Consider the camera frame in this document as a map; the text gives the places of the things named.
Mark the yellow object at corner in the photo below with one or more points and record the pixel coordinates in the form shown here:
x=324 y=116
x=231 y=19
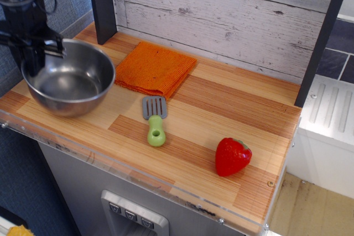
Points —
x=19 y=231

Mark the dark grey post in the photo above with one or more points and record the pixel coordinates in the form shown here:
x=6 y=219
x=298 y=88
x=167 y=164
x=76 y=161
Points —
x=104 y=17
x=324 y=34

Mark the orange folded cloth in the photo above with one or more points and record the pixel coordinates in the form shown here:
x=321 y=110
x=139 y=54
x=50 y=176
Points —
x=153 y=70

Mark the stainless steel bowl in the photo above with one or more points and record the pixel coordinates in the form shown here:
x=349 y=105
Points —
x=74 y=84

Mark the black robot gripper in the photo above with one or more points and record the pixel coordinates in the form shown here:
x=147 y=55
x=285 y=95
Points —
x=25 y=29

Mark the red toy strawberry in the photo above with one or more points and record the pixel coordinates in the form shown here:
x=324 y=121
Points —
x=231 y=156

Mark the white ribbed toy sink unit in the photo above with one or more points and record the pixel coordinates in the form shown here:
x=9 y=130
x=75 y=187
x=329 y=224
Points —
x=322 y=151

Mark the silver dispenser panel with buttons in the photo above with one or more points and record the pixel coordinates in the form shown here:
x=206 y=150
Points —
x=125 y=217

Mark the clear acrylic table edge guard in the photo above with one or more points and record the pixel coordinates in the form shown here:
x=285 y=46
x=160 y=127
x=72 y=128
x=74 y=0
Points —
x=83 y=173

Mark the dark grey right post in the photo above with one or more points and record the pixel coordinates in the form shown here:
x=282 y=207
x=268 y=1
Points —
x=324 y=34

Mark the green handled grey toy spatula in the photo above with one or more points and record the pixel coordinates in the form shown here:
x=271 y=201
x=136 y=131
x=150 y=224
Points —
x=154 y=111

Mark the dark grey left post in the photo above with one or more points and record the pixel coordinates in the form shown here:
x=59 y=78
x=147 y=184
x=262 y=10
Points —
x=104 y=17

